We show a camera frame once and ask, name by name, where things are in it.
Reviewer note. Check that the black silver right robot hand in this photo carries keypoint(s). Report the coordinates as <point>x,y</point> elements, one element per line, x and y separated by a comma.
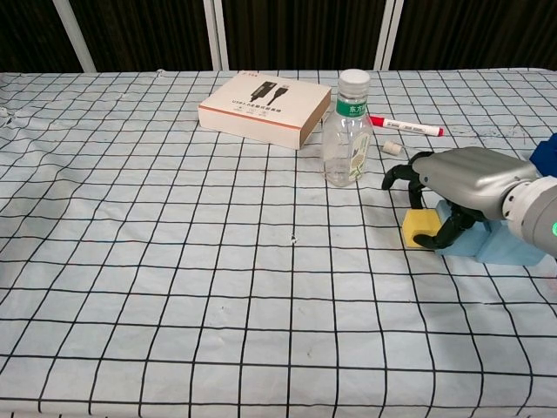
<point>465,178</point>

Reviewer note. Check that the small yellow foam cube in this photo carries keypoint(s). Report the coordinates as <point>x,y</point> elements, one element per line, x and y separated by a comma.
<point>418,224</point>

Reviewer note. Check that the small blue foam cube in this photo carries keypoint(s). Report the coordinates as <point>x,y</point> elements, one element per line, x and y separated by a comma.
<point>467,246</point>

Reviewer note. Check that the large light blue foam cube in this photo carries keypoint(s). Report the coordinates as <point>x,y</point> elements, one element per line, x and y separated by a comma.
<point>505,246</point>

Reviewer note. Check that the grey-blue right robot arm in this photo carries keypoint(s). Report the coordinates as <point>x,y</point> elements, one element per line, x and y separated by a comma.
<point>535,204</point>

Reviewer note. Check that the small beige eraser piece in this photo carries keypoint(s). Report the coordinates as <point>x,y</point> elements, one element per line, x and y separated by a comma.
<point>391,148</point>

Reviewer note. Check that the red white marker pen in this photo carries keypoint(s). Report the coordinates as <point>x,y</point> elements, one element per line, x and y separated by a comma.
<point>404,125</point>

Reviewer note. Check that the dark blue toy brick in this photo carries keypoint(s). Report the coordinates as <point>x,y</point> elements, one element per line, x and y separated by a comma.
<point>546,157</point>

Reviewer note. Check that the clear plastic bottle white cap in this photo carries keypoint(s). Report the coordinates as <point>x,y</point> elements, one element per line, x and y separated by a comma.
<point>346,152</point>

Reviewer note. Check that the white black checkered tablecloth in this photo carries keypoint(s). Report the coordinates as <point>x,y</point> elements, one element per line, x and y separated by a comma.
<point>174,261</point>

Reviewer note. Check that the white partition frame post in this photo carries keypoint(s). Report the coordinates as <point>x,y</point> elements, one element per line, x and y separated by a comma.
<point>391,35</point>
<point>74,35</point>
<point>216,35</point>

